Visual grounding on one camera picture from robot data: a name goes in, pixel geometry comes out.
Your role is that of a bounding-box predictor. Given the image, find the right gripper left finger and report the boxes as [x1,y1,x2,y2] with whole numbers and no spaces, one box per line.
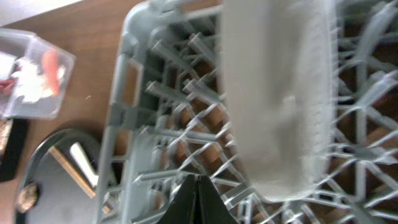
[157,175,197,224]

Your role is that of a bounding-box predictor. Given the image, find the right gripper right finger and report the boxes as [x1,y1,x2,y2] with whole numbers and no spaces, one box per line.
[197,175,237,224]

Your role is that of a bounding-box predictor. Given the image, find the wooden chopstick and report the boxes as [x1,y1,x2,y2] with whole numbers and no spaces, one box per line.
[49,146,95,198]

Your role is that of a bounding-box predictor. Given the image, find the white plastic fork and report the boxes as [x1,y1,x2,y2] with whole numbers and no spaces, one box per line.
[70,142,99,188]

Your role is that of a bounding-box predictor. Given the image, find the brown round cookie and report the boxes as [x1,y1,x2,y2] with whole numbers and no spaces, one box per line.
[17,183,40,213]

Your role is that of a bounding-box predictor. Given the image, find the grey plate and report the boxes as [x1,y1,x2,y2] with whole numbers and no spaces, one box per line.
[220,0,337,202]

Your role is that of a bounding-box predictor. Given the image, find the orange carrot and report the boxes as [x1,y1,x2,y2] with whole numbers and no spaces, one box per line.
[42,49,60,96]

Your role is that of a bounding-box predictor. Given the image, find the white paper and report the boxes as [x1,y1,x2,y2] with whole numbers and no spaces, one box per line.
[11,58,60,104]

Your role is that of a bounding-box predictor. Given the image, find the red foil snack wrapper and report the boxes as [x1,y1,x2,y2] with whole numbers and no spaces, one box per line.
[0,78,16,95]

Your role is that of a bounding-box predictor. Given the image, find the grey dishwasher rack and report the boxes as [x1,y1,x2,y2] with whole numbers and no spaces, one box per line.
[93,1,397,223]

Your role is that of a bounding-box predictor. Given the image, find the round black tray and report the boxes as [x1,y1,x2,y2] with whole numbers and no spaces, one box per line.
[14,128,100,224]

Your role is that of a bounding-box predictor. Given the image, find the black rectangular tray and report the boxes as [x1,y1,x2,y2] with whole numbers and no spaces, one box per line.
[1,119,29,182]

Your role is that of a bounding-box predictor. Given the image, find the clear plastic bin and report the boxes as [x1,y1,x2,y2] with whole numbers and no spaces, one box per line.
[1,28,76,119]

